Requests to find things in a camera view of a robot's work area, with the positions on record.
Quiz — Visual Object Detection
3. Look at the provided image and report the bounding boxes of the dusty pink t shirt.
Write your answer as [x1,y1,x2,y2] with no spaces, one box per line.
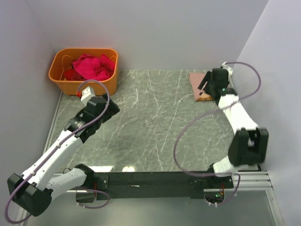
[189,72,216,102]

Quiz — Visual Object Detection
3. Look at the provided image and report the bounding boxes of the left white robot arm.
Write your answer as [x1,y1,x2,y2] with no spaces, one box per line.
[8,94,120,217]

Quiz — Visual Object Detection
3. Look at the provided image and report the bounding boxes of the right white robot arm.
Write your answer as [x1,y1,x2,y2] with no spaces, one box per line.
[198,67,269,188]

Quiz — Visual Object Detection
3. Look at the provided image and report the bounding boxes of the magenta t shirt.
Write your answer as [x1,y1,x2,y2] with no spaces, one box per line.
[72,54,115,81]

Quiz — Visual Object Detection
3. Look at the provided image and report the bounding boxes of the red t shirt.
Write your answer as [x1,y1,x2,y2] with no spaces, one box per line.
[63,68,86,81]

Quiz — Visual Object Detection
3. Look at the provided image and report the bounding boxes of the orange plastic basket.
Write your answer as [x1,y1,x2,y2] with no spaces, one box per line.
[48,48,119,96]

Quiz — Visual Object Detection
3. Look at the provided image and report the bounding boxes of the black mounting beam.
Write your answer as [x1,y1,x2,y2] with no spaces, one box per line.
[65,171,236,203]

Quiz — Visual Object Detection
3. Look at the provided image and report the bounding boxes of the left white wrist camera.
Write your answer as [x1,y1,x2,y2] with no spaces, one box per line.
[76,87,95,105]

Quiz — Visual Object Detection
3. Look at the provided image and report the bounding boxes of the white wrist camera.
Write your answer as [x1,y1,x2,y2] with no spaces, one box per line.
[221,62,233,77]
[76,87,95,105]

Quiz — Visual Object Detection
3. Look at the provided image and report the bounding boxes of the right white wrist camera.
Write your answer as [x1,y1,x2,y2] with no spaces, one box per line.
[221,62,233,77]

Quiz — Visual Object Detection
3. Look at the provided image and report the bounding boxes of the aluminium rail frame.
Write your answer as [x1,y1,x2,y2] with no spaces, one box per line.
[13,123,283,226]

